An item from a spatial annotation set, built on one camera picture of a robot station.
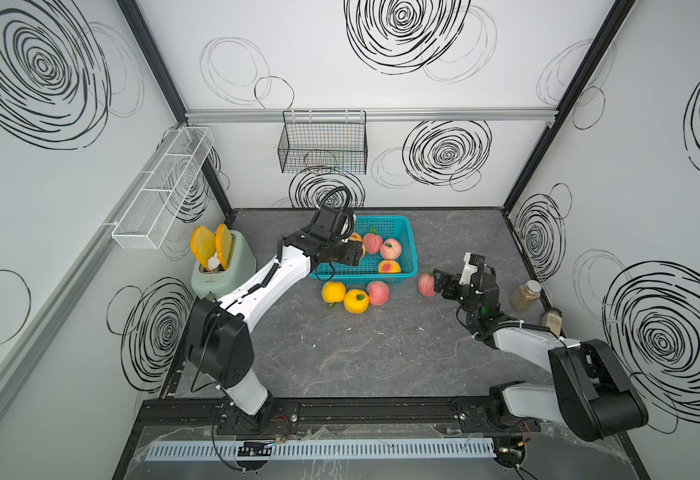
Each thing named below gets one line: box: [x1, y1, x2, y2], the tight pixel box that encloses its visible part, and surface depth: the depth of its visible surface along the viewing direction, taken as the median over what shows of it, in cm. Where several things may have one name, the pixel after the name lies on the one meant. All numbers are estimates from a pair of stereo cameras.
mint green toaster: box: [191, 230, 257, 298], surface depth 85 cm
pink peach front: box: [380, 238, 402, 260], surface depth 103 cm
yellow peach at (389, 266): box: [378, 259, 401, 274], surface depth 97 cm
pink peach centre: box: [367, 280, 390, 307], surface depth 92 cm
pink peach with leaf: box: [363, 226, 383, 255], surface depth 104 cm
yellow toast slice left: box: [190, 226, 216, 271], surface depth 84 cm
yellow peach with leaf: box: [343, 289, 369, 314], surface depth 91 cm
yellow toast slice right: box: [216, 224, 233, 270], surface depth 86 cm
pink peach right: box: [418, 273, 436, 297], surface depth 95 cm
